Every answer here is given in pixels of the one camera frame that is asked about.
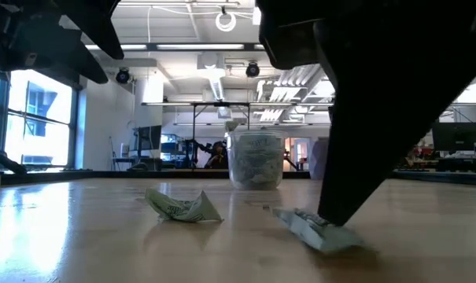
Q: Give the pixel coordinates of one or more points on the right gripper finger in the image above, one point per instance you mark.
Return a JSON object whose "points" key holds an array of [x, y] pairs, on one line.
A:
{"points": [[379, 118]]}

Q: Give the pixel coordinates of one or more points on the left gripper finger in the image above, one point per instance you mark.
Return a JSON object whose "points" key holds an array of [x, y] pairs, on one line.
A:
{"points": [[68, 55], [100, 23]]}

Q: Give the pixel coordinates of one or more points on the clear plastic cup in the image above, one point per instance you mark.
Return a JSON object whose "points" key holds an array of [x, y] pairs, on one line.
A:
{"points": [[237, 173]]}

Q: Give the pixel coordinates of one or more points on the long ceiling light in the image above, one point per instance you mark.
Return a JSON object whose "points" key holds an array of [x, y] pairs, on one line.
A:
{"points": [[133, 47], [200, 46]]}

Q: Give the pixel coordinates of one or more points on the black round ceiling speaker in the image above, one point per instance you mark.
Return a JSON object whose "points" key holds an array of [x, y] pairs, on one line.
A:
{"points": [[252, 69], [122, 76]]}

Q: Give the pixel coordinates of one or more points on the large bright window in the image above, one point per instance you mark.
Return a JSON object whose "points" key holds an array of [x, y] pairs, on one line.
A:
{"points": [[41, 118]]}

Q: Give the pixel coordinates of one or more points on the black computer monitor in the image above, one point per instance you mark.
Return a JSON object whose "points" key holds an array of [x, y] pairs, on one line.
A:
{"points": [[456, 135], [150, 137]]}

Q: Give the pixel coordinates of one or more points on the orange lit doorway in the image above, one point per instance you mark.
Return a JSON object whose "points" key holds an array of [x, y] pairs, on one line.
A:
{"points": [[300, 151]]}

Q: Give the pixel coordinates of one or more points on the cluttered background desk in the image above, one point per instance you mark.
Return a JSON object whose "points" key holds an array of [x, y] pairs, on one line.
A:
{"points": [[458, 161]]}

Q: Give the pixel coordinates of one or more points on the white building column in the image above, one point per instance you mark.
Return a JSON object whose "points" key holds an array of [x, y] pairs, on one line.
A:
{"points": [[149, 102]]}

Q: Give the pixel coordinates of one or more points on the dark background desk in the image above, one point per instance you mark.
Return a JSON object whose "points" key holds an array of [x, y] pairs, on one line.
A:
{"points": [[143, 163]]}

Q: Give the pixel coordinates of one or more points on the person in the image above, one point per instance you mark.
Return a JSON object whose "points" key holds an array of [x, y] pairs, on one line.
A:
{"points": [[218, 157]]}

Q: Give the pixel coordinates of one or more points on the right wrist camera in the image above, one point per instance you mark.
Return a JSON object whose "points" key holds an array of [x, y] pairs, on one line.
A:
{"points": [[288, 39]]}

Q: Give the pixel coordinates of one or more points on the black aluminium table frame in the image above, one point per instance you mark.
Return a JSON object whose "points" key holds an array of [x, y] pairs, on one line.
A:
{"points": [[104, 174]]}

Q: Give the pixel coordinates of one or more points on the white ceiling air duct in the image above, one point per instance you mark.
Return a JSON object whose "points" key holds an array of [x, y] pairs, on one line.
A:
{"points": [[216, 78]]}

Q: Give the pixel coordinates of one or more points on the black background station frame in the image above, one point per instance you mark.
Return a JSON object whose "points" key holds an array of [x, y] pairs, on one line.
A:
{"points": [[222, 104]]}

